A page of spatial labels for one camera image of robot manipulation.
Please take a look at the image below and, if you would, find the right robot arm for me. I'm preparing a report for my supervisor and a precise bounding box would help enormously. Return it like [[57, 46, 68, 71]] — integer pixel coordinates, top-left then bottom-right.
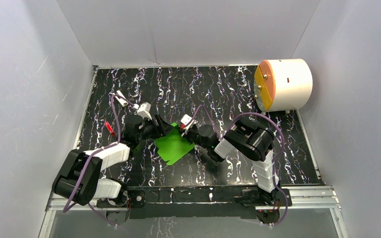
[[179, 118, 279, 206]]

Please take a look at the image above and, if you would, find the white cylinder with coloured face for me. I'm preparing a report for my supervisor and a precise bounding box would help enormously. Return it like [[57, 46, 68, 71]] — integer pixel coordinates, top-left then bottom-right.
[[254, 59, 313, 112]]

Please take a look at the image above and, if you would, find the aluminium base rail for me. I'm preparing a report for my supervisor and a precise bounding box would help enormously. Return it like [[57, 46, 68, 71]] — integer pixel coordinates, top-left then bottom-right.
[[45, 185, 342, 212]]

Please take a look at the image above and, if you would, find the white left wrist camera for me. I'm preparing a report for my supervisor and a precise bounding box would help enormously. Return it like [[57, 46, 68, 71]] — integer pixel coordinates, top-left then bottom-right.
[[133, 102, 152, 120]]

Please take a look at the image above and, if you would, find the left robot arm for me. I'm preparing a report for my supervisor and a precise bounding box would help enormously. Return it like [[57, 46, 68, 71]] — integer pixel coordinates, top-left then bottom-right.
[[52, 115, 174, 206]]

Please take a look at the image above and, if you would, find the small red marker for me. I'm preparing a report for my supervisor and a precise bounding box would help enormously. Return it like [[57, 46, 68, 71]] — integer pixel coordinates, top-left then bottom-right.
[[105, 121, 116, 136]]

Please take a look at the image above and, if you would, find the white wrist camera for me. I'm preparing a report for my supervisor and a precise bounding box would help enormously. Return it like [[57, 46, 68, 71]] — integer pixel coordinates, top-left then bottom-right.
[[180, 114, 194, 137], [133, 102, 152, 120]]

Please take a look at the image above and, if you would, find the small white plastic clip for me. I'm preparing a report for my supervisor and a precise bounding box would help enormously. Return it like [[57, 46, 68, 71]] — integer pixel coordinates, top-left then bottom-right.
[[115, 90, 129, 107]]

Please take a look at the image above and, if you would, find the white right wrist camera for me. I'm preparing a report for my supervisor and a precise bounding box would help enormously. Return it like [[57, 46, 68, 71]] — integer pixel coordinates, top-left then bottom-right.
[[180, 114, 194, 137]]

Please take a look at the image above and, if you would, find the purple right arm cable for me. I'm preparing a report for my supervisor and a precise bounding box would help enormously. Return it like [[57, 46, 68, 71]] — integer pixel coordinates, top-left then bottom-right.
[[185, 105, 289, 227]]

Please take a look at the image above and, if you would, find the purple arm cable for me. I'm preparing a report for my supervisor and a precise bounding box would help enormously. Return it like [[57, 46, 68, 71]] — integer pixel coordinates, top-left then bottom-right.
[[185, 105, 289, 227], [62, 93, 138, 227]]

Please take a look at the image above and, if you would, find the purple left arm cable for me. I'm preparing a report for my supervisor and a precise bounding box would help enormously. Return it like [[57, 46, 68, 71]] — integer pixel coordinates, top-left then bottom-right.
[[62, 93, 138, 227]]

